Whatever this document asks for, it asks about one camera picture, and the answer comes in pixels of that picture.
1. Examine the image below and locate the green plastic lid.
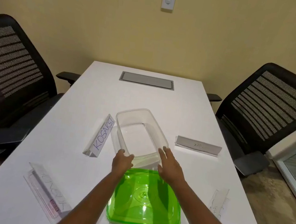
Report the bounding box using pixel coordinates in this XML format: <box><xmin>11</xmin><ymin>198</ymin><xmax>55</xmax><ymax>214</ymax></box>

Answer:
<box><xmin>105</xmin><ymin>165</ymin><xmax>187</xmax><ymax>224</ymax></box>

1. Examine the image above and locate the grey table cable hatch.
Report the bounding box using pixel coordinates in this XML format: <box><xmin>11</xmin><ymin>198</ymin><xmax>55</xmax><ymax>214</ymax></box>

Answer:
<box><xmin>118</xmin><ymin>71</ymin><xmax>176</xmax><ymax>91</ymax></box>

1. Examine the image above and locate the person's right forearm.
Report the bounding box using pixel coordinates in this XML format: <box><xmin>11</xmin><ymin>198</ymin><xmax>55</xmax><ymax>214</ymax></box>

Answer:
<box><xmin>167</xmin><ymin>178</ymin><xmax>259</xmax><ymax>224</ymax></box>

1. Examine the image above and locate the person's right hand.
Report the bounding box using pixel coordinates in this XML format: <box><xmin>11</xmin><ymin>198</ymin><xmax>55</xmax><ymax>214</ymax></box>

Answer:
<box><xmin>154</xmin><ymin>146</ymin><xmax>190</xmax><ymax>188</ymax></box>

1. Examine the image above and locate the person's left forearm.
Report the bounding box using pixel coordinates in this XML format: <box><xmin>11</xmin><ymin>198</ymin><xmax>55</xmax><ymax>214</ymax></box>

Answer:
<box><xmin>51</xmin><ymin>164</ymin><xmax>127</xmax><ymax>224</ymax></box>

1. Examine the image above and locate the black mesh office chair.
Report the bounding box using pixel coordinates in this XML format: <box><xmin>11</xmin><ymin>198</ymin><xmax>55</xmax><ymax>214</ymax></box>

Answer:
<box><xmin>196</xmin><ymin>55</ymin><xmax>296</xmax><ymax>185</ymax></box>
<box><xmin>0</xmin><ymin>13</ymin><xmax>88</xmax><ymax>164</ymax></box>

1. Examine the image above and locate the person's left hand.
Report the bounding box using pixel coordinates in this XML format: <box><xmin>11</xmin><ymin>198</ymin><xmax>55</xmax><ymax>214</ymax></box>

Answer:
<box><xmin>110</xmin><ymin>148</ymin><xmax>135</xmax><ymax>179</ymax></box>

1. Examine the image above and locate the clear plastic container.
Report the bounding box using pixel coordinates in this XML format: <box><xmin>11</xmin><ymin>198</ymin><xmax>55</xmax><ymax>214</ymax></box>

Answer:
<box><xmin>107</xmin><ymin>104</ymin><xmax>174</xmax><ymax>173</ymax></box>

